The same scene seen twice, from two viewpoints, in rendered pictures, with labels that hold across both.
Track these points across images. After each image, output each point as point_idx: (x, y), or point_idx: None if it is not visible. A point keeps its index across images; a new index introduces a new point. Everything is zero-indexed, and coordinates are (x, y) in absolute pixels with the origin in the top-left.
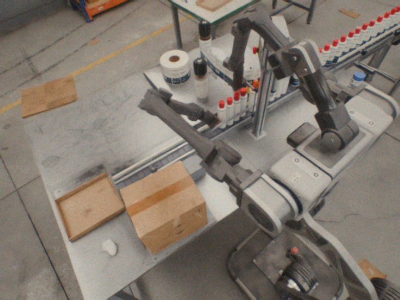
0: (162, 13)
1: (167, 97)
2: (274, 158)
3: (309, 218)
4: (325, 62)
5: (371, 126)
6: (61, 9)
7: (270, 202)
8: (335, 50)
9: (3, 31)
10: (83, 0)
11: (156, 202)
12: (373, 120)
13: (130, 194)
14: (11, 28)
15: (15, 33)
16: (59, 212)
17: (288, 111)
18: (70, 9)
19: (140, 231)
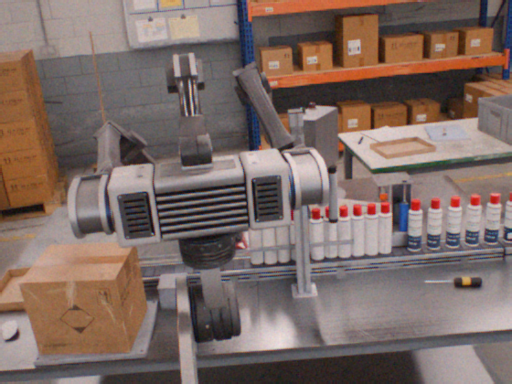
0: (365, 177)
1: (134, 143)
2: (298, 323)
3: (185, 306)
4: (485, 232)
5: (250, 164)
6: (235, 148)
7: (83, 189)
8: (494, 210)
9: (154, 155)
10: (260, 137)
11: (68, 264)
12: (261, 162)
13: (54, 250)
14: (165, 154)
15: (165, 160)
16: (1, 281)
17: (378, 281)
18: (246, 150)
19: (25, 278)
